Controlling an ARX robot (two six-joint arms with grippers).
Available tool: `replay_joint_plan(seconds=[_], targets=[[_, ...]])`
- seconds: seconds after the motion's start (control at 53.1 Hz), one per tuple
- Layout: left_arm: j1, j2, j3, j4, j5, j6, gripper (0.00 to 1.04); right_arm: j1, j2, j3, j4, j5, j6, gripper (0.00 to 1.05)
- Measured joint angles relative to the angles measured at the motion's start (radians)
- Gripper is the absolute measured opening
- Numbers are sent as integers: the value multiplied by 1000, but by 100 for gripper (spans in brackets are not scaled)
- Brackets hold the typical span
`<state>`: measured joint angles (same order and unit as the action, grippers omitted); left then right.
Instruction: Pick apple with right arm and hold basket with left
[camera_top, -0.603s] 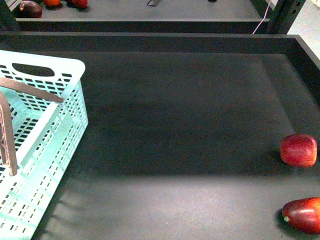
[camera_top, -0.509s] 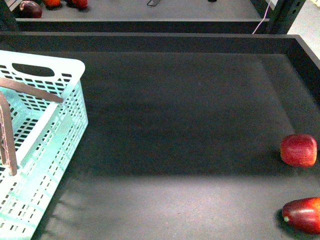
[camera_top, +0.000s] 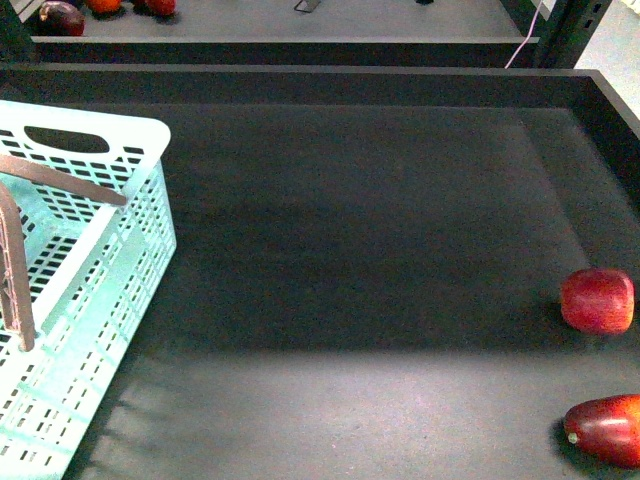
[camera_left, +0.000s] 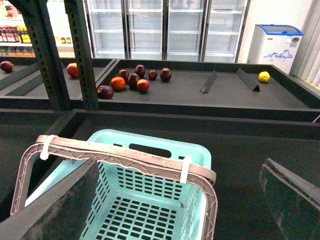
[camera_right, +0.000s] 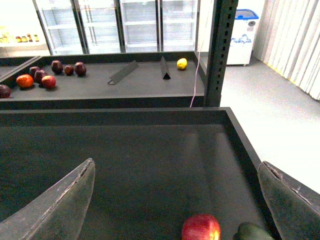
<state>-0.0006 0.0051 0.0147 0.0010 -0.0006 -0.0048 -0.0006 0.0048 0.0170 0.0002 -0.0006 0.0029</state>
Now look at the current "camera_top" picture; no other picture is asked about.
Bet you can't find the light blue plastic basket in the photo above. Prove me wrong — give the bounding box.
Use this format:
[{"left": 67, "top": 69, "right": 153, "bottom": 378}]
[{"left": 1, "top": 101, "right": 176, "bottom": 479}]

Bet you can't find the brown basket handle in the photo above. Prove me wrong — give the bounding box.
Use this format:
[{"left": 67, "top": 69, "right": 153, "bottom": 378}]
[
  {"left": 1, "top": 154, "right": 127, "bottom": 206},
  {"left": 1, "top": 184, "right": 36, "bottom": 352}
]

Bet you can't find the red apple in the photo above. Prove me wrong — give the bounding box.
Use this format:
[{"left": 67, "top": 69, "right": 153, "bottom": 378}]
[{"left": 560, "top": 268, "right": 635, "bottom": 335}]

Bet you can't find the red fruit on shelf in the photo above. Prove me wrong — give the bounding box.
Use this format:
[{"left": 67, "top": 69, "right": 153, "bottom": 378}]
[{"left": 145, "top": 0, "right": 176, "bottom": 17}]

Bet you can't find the orange fruit on shelf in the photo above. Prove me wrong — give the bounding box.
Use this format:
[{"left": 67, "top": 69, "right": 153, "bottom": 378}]
[{"left": 85, "top": 0, "right": 121, "bottom": 15}]

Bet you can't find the red mango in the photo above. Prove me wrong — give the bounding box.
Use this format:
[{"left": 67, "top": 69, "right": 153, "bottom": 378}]
[{"left": 563, "top": 394, "right": 639, "bottom": 469}]

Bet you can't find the dark purple fruit on shelf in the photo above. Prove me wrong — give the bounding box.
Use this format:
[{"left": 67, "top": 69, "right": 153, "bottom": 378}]
[{"left": 38, "top": 1, "right": 85, "bottom": 37}]

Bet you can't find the metal bracket on shelf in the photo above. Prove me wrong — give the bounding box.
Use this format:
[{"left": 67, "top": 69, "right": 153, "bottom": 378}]
[{"left": 294, "top": 0, "right": 321, "bottom": 14}]

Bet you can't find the pink cable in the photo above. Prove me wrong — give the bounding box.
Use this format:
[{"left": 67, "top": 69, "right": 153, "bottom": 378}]
[{"left": 503, "top": 0, "right": 547, "bottom": 70}]

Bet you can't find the black shelf post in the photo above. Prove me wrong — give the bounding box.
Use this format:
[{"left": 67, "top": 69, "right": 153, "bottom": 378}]
[{"left": 532, "top": 0, "right": 613, "bottom": 69}]

